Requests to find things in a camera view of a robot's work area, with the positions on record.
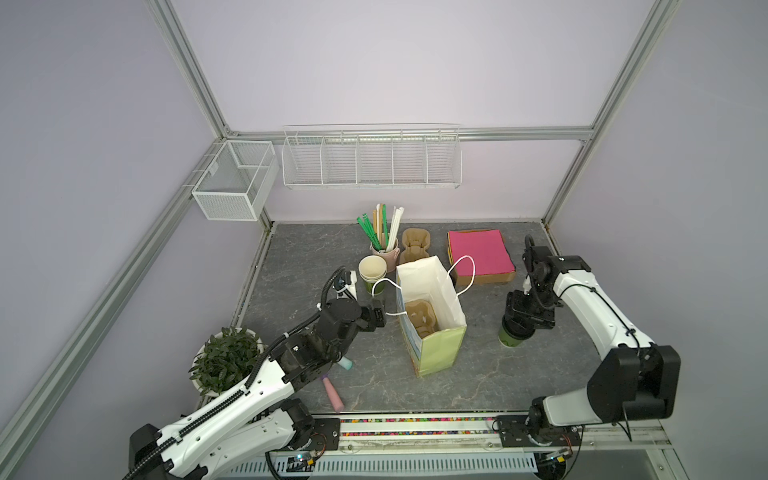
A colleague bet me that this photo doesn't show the green paper cup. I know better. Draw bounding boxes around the green paper cup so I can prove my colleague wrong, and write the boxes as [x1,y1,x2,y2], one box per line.
[498,327,525,348]

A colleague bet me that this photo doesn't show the single cardboard cup carrier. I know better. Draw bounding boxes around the single cardboard cup carrier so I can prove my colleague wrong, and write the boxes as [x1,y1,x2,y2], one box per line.
[405,300,440,339]

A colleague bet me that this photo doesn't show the painted paper gift bag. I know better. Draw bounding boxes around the painted paper gift bag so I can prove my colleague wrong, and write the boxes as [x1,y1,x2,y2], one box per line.
[374,256,469,377]

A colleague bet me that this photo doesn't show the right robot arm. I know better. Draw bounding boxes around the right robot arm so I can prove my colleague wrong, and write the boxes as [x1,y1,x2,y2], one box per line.
[499,236,681,445]

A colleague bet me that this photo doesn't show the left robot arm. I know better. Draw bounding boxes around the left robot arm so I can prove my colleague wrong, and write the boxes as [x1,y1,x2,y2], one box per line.
[125,267,386,479]

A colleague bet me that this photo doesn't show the teal toy shovel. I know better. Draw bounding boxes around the teal toy shovel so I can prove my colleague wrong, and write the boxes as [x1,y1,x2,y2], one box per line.
[338,357,354,370]

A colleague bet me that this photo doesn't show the stack of green paper cups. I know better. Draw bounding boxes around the stack of green paper cups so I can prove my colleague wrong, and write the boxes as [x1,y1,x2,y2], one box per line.
[358,255,387,296]

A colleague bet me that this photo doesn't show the purple pink toy shovel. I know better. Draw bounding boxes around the purple pink toy shovel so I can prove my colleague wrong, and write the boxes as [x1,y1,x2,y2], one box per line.
[321,375,345,413]

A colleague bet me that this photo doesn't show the cardboard napkin box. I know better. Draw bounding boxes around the cardboard napkin box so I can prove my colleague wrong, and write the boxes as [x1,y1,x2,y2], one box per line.
[447,230,517,287]

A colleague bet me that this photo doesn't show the pink utensil holder cup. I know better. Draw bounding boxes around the pink utensil holder cup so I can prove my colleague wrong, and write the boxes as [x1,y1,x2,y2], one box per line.
[370,242,400,273]

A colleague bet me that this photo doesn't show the green stirrer sticks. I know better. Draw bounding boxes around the green stirrer sticks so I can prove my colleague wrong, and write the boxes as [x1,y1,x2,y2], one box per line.
[357,214,383,251]

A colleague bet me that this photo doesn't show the potted green plant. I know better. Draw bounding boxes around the potted green plant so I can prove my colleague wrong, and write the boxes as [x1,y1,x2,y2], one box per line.
[188,327,264,397]

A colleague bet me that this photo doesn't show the white wrapped straws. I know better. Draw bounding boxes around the white wrapped straws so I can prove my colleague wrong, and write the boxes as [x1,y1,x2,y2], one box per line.
[386,207,404,252]

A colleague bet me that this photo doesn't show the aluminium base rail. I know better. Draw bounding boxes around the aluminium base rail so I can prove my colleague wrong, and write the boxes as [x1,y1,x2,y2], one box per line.
[161,410,673,460]

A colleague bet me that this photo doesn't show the wide white wire basket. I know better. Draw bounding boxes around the wide white wire basket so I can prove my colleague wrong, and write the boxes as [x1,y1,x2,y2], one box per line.
[282,123,463,189]

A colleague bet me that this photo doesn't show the small white wire basket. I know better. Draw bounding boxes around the small white wire basket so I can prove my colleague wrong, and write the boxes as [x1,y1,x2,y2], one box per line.
[192,140,279,221]

